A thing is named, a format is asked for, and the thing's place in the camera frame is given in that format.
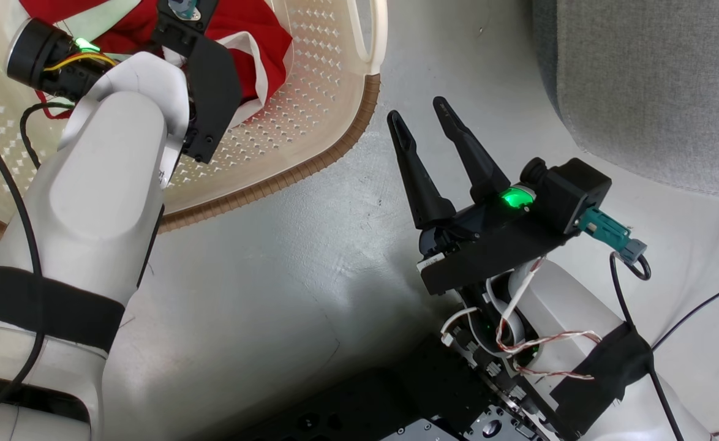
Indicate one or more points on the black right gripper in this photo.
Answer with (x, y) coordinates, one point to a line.
(482, 223)

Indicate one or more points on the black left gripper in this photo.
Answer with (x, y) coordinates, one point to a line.
(44, 55)

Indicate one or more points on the red garment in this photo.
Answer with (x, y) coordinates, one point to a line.
(237, 24)

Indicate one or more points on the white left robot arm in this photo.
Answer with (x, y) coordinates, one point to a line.
(102, 196)

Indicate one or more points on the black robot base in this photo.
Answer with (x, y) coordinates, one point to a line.
(359, 404)

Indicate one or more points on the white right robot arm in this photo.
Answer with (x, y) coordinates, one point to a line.
(580, 306)

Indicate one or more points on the cream perforated plastic laundry basket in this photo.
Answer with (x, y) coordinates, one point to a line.
(310, 104)

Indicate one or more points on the grey fabric cushion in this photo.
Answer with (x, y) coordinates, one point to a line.
(653, 86)

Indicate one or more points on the black right camera mount bracket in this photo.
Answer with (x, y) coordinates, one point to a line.
(488, 260)

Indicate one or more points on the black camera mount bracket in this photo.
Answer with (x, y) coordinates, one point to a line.
(215, 92)
(488, 260)

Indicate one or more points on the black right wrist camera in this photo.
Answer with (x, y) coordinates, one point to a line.
(571, 190)

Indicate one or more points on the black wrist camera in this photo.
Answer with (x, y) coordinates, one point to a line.
(571, 190)
(182, 27)

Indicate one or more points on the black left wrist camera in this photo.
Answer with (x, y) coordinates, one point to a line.
(182, 27)

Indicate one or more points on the black left camera mount bracket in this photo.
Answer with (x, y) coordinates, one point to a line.
(215, 92)

